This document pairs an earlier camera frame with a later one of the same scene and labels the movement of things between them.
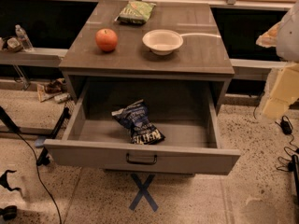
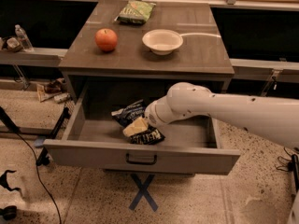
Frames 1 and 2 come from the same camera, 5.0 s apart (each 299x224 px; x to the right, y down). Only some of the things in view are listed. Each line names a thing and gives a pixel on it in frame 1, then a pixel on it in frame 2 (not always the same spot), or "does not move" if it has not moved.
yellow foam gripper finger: x=284 y=91 to x=136 y=127
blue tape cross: x=143 y=191 does not move
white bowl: x=163 y=41 does not move
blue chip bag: x=135 y=117 does not move
